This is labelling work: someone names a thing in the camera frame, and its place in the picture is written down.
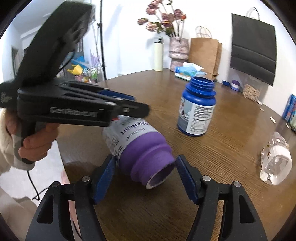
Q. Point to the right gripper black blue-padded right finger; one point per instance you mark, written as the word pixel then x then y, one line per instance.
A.
pixel 240 220

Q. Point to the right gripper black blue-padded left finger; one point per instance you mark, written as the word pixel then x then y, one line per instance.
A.
pixel 52 218

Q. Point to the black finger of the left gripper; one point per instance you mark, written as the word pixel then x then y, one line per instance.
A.
pixel 93 90
pixel 76 108

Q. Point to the purple pill bottle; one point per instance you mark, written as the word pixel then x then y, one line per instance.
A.
pixel 141 151

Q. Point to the blue pill bottle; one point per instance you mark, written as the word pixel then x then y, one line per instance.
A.
pixel 196 106

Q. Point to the clear glass cup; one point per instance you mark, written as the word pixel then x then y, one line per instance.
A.
pixel 276 160

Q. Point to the person's left hand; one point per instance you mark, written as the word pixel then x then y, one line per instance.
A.
pixel 35 147

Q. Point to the black light stand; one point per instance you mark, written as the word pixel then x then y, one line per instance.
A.
pixel 101 40

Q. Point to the yellow toy object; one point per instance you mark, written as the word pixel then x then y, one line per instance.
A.
pixel 77 70

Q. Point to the white thermos bottle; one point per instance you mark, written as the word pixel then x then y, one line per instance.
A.
pixel 158 53

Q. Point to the pink knitted vase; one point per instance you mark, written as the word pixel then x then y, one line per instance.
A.
pixel 178 52

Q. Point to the blue tissue pack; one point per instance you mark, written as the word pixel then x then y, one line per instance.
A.
pixel 189 70

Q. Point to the dried pink flowers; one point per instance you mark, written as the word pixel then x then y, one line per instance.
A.
pixel 168 19

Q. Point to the brown paper bag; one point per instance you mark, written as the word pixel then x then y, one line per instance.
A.
pixel 206 51

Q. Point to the blue bottle cap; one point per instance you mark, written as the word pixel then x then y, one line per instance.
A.
pixel 225 83

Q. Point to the blue soda can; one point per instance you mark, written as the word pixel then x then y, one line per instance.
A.
pixel 287 113

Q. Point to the purple white bottle cap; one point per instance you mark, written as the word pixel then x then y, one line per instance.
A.
pixel 235 85

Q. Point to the black paper bag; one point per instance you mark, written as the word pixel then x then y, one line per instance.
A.
pixel 254 48

